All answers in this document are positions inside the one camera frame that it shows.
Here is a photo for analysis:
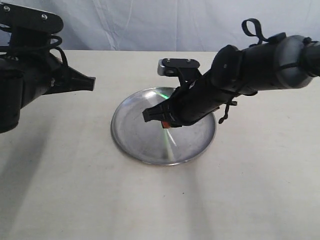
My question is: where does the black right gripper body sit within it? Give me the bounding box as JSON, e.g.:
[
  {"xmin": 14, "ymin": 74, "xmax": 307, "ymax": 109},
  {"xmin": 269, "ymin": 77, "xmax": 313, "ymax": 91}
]
[{"xmin": 168, "ymin": 74, "xmax": 240, "ymax": 127}]

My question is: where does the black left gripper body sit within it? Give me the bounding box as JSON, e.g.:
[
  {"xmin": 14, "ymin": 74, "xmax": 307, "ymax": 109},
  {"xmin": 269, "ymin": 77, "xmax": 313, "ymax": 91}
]
[{"xmin": 14, "ymin": 52, "xmax": 71, "ymax": 100}]

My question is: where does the right robot arm black grey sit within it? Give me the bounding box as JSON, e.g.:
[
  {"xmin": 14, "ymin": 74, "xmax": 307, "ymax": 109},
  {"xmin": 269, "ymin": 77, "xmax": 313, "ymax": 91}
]
[{"xmin": 142, "ymin": 33, "xmax": 320, "ymax": 128}]

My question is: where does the left robot arm black grey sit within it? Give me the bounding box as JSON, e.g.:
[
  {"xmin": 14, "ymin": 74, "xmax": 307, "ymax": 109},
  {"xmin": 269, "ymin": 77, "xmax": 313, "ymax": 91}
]
[{"xmin": 0, "ymin": 53, "xmax": 96, "ymax": 133}]

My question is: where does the round stainless steel plate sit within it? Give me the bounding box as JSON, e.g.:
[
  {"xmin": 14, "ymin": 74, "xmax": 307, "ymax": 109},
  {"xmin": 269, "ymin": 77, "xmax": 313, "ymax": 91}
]
[{"xmin": 110, "ymin": 87, "xmax": 217, "ymax": 166}]

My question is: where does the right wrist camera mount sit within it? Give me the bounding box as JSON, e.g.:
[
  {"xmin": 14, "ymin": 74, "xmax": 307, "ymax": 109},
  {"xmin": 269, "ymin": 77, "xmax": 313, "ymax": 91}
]
[{"xmin": 157, "ymin": 58, "xmax": 202, "ymax": 86}]

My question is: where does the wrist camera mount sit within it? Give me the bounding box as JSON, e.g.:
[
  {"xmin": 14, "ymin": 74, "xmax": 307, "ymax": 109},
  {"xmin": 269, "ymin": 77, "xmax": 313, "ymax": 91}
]
[
  {"xmin": 0, "ymin": 2, "xmax": 64, "ymax": 55},
  {"xmin": 157, "ymin": 58, "xmax": 202, "ymax": 86}
]

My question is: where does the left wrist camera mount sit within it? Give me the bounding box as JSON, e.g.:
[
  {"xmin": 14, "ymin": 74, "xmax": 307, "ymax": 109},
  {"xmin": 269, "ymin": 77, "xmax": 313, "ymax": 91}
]
[{"xmin": 0, "ymin": 2, "xmax": 64, "ymax": 55}]

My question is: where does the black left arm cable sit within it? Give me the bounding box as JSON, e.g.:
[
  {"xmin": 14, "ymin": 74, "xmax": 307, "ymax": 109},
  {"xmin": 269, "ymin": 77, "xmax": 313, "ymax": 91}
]
[{"xmin": 0, "ymin": 23, "xmax": 70, "ymax": 83}]

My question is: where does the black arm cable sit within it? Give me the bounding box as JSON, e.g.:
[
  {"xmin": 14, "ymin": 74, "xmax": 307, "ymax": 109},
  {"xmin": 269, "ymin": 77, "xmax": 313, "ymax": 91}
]
[
  {"xmin": 218, "ymin": 17, "xmax": 320, "ymax": 125},
  {"xmin": 0, "ymin": 23, "xmax": 70, "ymax": 83}
]

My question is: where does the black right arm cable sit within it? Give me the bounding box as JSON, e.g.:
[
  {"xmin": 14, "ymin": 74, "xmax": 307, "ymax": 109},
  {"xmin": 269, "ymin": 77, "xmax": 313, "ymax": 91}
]
[{"xmin": 218, "ymin": 17, "xmax": 320, "ymax": 125}]

